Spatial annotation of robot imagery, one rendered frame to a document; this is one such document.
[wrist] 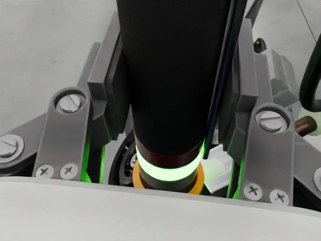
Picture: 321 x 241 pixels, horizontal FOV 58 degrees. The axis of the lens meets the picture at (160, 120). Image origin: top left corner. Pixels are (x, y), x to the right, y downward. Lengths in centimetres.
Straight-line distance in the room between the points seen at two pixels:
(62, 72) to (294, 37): 193
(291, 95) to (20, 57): 229
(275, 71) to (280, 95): 5
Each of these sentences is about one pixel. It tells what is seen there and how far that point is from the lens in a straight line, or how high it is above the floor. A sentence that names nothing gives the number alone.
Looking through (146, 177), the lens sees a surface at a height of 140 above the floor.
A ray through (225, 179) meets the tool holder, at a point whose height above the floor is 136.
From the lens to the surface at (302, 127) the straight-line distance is 25.
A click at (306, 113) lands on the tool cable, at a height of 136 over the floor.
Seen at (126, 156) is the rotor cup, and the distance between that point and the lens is 39.
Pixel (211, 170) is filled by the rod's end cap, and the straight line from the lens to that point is 21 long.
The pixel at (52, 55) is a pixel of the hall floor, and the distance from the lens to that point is 254.
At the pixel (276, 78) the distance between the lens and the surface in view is 58.
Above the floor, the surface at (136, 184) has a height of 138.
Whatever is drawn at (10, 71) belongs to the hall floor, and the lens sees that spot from 253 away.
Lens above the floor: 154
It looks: 53 degrees down
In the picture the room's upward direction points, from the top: 1 degrees counter-clockwise
